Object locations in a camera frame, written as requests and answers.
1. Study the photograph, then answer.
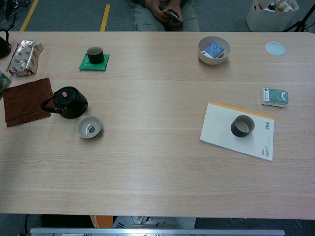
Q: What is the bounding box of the green foil sachet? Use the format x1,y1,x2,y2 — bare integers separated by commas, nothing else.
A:
78,53,110,72

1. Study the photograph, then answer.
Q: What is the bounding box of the green tissue pack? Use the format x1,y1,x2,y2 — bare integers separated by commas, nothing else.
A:
260,87,289,109

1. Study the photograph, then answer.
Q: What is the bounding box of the handheld smartphone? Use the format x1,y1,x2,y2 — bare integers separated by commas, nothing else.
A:
165,9,183,23

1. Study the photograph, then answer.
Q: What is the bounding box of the white notebook orange spine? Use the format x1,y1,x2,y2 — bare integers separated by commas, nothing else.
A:
199,101,275,162

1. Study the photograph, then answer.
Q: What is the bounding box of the beige round bowl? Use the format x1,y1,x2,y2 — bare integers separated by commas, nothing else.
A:
197,36,232,66

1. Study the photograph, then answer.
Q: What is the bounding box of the black tripod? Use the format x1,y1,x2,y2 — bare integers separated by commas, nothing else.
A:
283,0,315,32

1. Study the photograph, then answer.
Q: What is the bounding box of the gold foil packet red print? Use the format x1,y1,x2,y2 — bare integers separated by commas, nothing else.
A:
5,40,45,77

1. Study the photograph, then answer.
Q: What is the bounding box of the brown scalloped cloth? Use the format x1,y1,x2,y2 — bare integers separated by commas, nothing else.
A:
1,77,54,128

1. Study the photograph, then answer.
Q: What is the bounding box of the black cast iron kettle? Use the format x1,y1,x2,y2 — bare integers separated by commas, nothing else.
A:
0,29,12,59

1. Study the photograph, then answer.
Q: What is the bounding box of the orange panel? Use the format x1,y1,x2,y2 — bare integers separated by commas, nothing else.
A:
90,215,114,229

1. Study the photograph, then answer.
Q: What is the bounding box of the blue tissue pack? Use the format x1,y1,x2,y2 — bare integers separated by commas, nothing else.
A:
201,41,225,59

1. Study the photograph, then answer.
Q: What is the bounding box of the black cable tangle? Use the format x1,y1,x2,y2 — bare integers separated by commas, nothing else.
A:
0,0,32,27

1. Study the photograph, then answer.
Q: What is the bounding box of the white storage bin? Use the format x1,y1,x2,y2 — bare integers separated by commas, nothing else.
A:
246,0,300,32

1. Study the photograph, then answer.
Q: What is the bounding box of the black cup beige inside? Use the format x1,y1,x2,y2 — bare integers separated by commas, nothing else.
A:
230,115,256,138
86,46,105,65

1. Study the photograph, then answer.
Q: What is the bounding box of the aluminium profile rail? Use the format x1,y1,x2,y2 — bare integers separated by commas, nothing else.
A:
29,227,285,236

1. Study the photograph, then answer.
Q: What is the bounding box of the grey shallow tea bowl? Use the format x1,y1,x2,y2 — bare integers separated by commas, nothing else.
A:
76,115,102,139

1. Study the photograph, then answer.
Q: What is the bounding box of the green patterned packet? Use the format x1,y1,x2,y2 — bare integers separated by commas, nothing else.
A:
0,70,12,100

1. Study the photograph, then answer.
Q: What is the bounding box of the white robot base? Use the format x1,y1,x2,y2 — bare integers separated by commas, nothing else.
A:
112,215,197,229

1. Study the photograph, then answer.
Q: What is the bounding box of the black teapot with handle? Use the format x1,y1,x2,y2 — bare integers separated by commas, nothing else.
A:
40,86,89,119

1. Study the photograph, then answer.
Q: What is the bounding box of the seated person in khaki trousers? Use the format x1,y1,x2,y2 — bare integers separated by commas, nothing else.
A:
129,0,200,32

